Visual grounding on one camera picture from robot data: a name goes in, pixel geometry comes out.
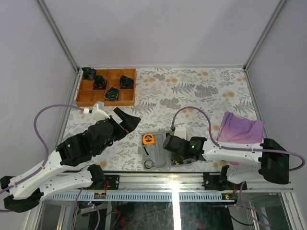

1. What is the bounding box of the orange tape measure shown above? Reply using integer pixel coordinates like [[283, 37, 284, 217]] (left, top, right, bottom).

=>
[[142, 133, 155, 156]]

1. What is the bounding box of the grey plastic tool case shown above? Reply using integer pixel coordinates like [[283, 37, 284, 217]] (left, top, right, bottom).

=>
[[138, 130, 191, 171]]

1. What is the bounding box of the black electrical tape roll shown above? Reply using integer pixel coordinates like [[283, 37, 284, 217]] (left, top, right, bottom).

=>
[[144, 160, 154, 169]]

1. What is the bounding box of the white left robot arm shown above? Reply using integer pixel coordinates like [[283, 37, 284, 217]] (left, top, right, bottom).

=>
[[0, 104, 141, 213]]

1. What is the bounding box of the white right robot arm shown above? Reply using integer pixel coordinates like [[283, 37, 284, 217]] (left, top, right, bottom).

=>
[[163, 135, 289, 189]]

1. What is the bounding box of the orange wooden compartment tray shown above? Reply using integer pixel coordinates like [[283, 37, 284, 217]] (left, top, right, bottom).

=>
[[75, 67, 136, 107]]

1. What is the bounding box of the black blue tape roll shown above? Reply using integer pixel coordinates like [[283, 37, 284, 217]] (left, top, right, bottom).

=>
[[105, 87, 119, 102]]

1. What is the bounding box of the black tape roll right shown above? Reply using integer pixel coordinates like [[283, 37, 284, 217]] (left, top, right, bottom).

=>
[[119, 75, 134, 89]]

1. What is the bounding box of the purple princess print bag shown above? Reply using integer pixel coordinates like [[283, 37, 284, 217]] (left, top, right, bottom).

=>
[[215, 111, 264, 166]]

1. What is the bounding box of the black tape roll top-left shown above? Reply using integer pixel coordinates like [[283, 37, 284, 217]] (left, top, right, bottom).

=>
[[81, 67, 96, 81]]

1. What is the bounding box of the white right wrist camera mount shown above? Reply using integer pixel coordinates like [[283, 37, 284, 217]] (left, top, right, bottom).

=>
[[171, 125, 188, 140]]

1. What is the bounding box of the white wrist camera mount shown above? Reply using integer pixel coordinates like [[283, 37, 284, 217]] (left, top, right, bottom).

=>
[[171, 125, 188, 140], [83, 101, 110, 121]]

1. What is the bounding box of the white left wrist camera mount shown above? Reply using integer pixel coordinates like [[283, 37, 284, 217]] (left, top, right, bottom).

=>
[[83, 101, 110, 121]]

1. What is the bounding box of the aluminium front rail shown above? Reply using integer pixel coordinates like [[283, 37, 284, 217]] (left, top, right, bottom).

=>
[[55, 171, 295, 192]]

